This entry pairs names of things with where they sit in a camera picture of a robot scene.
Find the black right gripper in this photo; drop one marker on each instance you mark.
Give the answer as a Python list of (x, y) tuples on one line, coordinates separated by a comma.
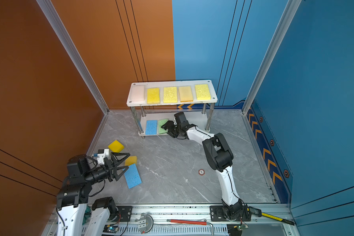
[(169, 125)]

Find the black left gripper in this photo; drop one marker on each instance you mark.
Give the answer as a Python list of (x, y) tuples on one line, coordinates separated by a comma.
[(115, 161)]

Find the green cellulose sponge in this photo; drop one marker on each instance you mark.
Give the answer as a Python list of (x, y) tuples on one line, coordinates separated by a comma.
[(160, 124)]

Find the blue cellulose sponge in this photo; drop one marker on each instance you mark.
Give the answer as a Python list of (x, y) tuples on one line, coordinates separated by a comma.
[(151, 127), (132, 176)]

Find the yellow cellulose sponge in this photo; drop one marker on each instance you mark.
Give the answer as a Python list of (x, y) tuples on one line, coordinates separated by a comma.
[(202, 92), (170, 95)]

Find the yellow foam sponge front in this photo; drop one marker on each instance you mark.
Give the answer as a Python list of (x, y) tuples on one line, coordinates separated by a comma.
[(153, 96)]

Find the orange-yellow thick sponge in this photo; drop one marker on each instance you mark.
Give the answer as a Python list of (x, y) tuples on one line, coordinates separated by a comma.
[(186, 94)]

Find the white foam sponge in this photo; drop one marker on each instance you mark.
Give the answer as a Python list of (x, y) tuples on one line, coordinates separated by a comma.
[(137, 94)]

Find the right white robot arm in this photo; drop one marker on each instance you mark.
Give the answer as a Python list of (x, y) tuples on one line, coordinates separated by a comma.
[(219, 157)]

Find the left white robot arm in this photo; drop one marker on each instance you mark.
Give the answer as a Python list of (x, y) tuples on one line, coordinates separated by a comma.
[(73, 197)]

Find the white two-tier metal shelf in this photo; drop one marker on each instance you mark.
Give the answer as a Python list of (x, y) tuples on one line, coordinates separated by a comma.
[(196, 112)]

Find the small orange-yellow sponge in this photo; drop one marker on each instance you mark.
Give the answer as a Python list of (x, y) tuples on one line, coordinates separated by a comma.
[(131, 160)]

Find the bright yellow foam sponge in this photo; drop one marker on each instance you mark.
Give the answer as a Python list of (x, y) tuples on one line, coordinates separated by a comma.
[(116, 146)]

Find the green circuit board left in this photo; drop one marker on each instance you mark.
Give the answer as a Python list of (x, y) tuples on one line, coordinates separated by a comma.
[(113, 229)]

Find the round grey socket plate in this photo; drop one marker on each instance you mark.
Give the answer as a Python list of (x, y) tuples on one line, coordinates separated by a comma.
[(145, 223)]

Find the yellow black tape measure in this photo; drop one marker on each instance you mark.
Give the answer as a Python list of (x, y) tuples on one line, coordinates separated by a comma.
[(259, 213)]

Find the circuit board right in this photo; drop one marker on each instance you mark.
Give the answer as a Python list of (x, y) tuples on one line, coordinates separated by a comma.
[(242, 226)]

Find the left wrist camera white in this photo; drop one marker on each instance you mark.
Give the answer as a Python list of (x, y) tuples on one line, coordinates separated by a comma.
[(101, 155)]

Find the small red ring marker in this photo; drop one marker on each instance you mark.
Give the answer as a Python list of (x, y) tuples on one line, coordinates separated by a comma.
[(201, 172)]

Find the aluminium front rail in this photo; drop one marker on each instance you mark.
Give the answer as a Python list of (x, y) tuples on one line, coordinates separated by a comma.
[(212, 213)]

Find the red handled tool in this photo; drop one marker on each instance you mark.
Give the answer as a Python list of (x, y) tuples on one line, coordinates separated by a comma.
[(204, 223)]

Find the aluminium right corner post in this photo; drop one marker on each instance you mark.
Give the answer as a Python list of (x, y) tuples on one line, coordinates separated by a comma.
[(278, 36)]

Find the aluminium corner post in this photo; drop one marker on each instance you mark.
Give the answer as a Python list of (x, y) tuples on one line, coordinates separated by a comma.
[(60, 30), (278, 36)]

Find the aluminium left corner post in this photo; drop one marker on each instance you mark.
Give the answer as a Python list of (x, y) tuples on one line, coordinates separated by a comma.
[(60, 30)]

